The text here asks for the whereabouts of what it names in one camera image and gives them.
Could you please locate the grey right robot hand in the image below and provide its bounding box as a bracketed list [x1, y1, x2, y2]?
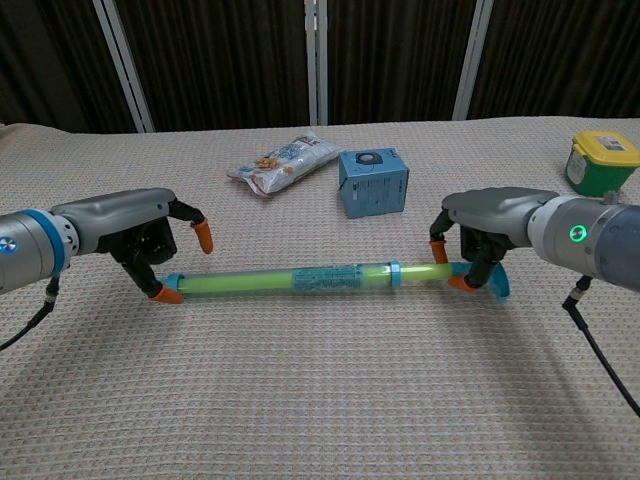
[428, 186, 560, 293]

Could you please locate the white snack bag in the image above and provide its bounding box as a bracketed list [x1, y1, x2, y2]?
[226, 131, 343, 200]

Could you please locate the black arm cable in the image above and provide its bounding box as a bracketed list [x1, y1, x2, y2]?
[0, 264, 69, 352]
[561, 274, 640, 419]

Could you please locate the green and blue water pump toy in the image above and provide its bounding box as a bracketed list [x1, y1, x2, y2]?
[158, 260, 511, 306]

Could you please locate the white screen frame post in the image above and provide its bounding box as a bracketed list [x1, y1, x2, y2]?
[91, 0, 155, 134]
[451, 0, 495, 121]
[303, 0, 330, 126]

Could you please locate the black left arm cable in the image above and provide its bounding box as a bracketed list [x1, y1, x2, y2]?
[0, 264, 69, 352]

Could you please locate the green tub with yellow lid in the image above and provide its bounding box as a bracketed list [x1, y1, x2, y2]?
[564, 130, 640, 197]

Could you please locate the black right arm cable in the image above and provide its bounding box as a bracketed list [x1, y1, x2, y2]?
[561, 274, 640, 419]

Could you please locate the beige woven tablecloth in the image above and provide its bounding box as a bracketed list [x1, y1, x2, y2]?
[0, 116, 640, 480]

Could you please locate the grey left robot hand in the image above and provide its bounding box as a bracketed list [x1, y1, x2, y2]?
[52, 187, 214, 305]

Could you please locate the blue cardboard box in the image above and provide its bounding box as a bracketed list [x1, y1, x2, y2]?
[338, 146, 411, 220]

